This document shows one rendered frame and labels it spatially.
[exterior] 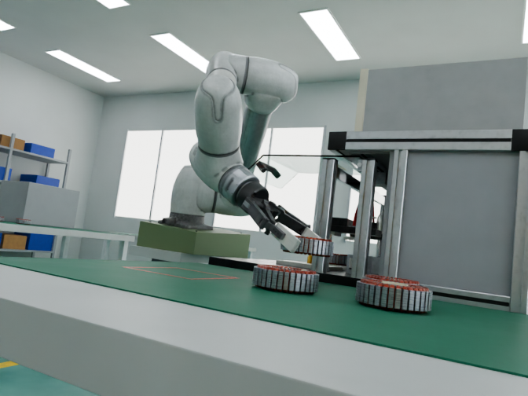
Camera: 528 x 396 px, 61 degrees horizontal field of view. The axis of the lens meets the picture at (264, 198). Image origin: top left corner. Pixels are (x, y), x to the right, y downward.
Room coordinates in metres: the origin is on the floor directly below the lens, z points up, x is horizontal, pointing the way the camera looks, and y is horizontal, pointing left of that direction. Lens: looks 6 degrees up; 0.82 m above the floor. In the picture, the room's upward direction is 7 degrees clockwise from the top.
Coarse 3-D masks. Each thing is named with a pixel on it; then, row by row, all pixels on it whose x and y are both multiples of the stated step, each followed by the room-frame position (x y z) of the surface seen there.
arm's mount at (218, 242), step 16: (144, 224) 1.94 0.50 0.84; (160, 224) 1.92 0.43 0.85; (144, 240) 1.93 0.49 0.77; (160, 240) 1.87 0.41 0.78; (176, 240) 1.82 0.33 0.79; (192, 240) 1.76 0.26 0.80; (208, 240) 1.82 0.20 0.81; (224, 240) 1.89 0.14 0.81; (240, 240) 1.98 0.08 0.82; (224, 256) 1.91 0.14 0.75; (240, 256) 2.00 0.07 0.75
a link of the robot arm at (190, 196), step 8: (184, 168) 1.92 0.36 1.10; (184, 176) 1.90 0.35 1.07; (192, 176) 1.89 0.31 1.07; (176, 184) 1.91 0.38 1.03; (184, 184) 1.89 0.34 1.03; (192, 184) 1.89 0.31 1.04; (200, 184) 1.90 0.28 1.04; (176, 192) 1.91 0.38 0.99; (184, 192) 1.89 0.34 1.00; (192, 192) 1.89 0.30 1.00; (200, 192) 1.90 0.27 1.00; (208, 192) 1.91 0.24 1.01; (176, 200) 1.91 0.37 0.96; (184, 200) 1.89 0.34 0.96; (192, 200) 1.90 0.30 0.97; (200, 200) 1.91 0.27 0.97; (208, 200) 1.91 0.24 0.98; (176, 208) 1.91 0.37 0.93; (184, 208) 1.90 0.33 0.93; (192, 208) 1.90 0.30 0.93; (200, 208) 1.92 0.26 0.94; (208, 208) 1.94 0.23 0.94
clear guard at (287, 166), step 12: (264, 156) 1.21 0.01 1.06; (276, 156) 1.19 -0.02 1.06; (288, 156) 1.17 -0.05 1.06; (300, 156) 1.15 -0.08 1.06; (312, 156) 1.14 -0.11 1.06; (324, 156) 1.12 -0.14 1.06; (336, 156) 1.10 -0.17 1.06; (348, 156) 1.09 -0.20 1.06; (360, 156) 1.08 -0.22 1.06; (252, 168) 1.23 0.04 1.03; (264, 168) 1.27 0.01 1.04; (276, 168) 1.31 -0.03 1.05; (288, 168) 1.35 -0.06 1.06; (300, 168) 1.33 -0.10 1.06; (312, 168) 1.30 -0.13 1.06; (348, 168) 1.24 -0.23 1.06; (264, 180) 1.33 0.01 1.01; (276, 180) 1.37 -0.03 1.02; (288, 180) 1.42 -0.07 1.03
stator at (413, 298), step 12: (360, 288) 0.68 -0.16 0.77; (372, 288) 0.66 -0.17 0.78; (384, 288) 0.64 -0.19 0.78; (396, 288) 0.64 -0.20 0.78; (408, 288) 0.64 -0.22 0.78; (420, 288) 0.65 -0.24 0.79; (360, 300) 0.68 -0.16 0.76; (372, 300) 0.65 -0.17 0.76; (384, 300) 0.64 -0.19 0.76; (396, 300) 0.64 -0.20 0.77; (408, 300) 0.64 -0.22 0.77; (420, 300) 0.64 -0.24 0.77; (408, 312) 0.64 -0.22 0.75; (420, 312) 0.65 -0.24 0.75
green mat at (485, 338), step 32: (0, 256) 0.75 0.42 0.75; (128, 288) 0.55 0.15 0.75; (160, 288) 0.59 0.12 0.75; (192, 288) 0.63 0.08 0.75; (224, 288) 0.68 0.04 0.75; (256, 288) 0.73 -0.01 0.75; (320, 288) 0.88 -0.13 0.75; (352, 288) 0.98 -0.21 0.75; (288, 320) 0.46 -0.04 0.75; (320, 320) 0.49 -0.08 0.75; (352, 320) 0.51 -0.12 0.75; (384, 320) 0.55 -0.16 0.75; (416, 320) 0.58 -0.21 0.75; (448, 320) 0.62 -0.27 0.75; (480, 320) 0.67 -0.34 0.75; (512, 320) 0.73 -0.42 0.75; (416, 352) 0.38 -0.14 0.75; (448, 352) 0.39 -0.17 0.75; (480, 352) 0.41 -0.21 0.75; (512, 352) 0.43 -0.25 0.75
